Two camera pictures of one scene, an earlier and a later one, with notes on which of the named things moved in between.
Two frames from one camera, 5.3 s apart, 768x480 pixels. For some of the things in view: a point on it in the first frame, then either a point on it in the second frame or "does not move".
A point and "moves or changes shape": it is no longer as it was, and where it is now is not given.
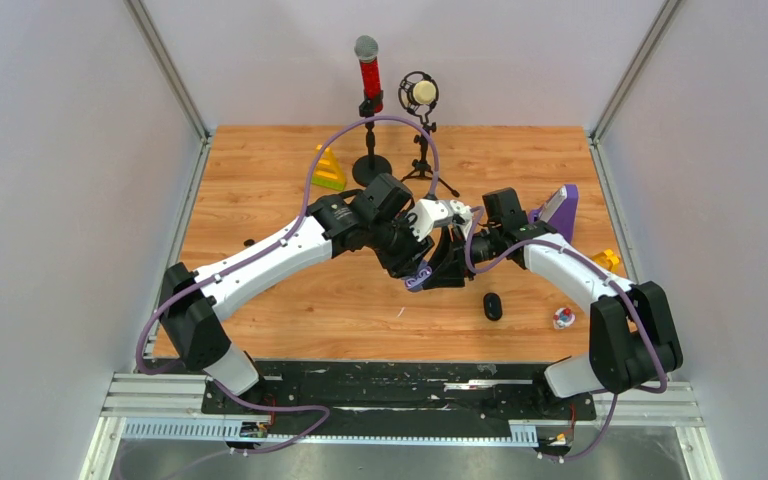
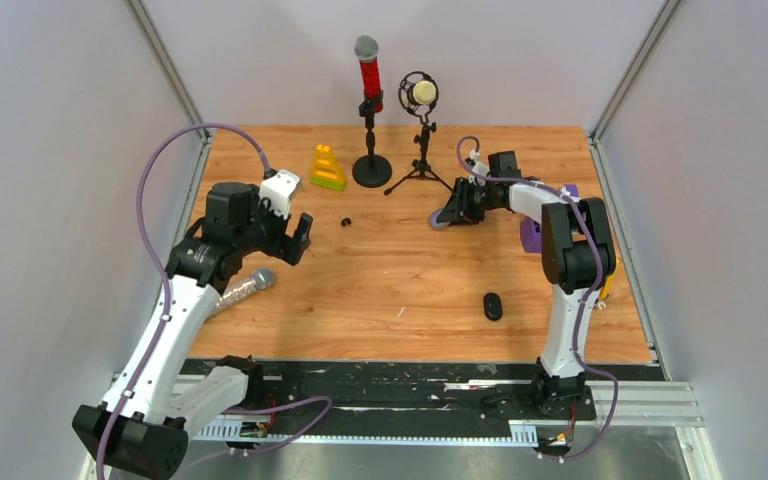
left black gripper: (405, 263) to (283, 246)
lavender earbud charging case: (416, 284) moves or changes shape
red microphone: (366, 48) does not move
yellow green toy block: (327, 170) does not move
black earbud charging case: (492, 306) does not move
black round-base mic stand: (367, 168) does not move
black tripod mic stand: (422, 167) does not move
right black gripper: (448, 267) to (459, 210)
